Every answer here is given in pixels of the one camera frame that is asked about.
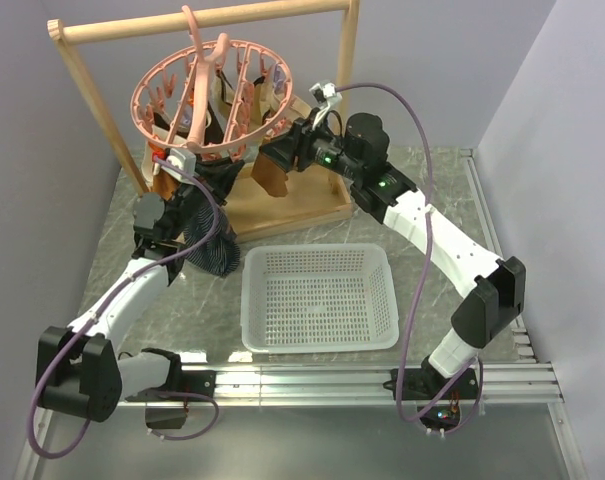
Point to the brown hanging underwear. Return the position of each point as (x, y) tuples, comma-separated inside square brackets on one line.
[(158, 180), (269, 176)]

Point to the wooden clothes rack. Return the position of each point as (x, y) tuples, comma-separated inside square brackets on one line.
[(314, 199)]

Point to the aluminium rail frame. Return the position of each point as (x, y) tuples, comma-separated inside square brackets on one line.
[(318, 416)]

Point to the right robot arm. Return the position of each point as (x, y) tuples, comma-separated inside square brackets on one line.
[(492, 289)]

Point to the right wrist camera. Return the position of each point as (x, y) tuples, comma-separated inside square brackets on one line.
[(327, 96)]

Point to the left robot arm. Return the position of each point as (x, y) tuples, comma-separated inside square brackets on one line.
[(78, 372)]

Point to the cream hanging underwear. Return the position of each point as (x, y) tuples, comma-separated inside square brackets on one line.
[(266, 101)]

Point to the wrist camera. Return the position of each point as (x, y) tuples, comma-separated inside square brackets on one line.
[(178, 163), (327, 96)]

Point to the brown hanging underwear right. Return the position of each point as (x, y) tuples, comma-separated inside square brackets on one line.
[(269, 176)]

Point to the navy striped underwear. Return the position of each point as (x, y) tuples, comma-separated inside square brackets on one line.
[(220, 254)]

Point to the pink round clip hanger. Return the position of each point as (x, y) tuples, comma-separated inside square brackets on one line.
[(176, 94)]

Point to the white plastic basket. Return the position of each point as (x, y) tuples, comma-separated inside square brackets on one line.
[(317, 298)]

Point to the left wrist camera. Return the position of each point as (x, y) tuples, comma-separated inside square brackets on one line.
[(178, 163)]

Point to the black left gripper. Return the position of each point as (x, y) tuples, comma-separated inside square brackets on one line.
[(219, 177)]

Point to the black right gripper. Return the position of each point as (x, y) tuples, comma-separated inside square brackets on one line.
[(297, 144)]

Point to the brown hanging underwear left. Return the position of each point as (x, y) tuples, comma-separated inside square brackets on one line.
[(158, 180)]

